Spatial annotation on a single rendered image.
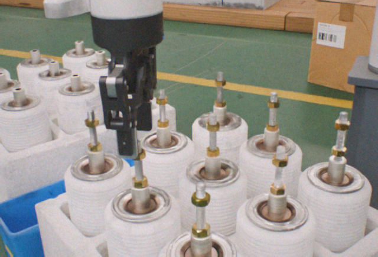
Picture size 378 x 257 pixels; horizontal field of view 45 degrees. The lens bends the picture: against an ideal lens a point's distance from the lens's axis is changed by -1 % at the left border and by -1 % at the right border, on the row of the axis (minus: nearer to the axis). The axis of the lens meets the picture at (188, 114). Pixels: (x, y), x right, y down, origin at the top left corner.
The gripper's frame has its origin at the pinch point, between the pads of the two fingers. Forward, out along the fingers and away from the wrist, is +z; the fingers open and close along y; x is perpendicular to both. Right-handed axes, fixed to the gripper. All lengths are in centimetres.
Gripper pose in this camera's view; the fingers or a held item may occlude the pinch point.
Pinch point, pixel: (136, 132)
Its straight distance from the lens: 53.6
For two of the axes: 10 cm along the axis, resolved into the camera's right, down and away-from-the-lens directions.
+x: -9.9, -0.5, 1.6
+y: 1.7, -4.1, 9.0
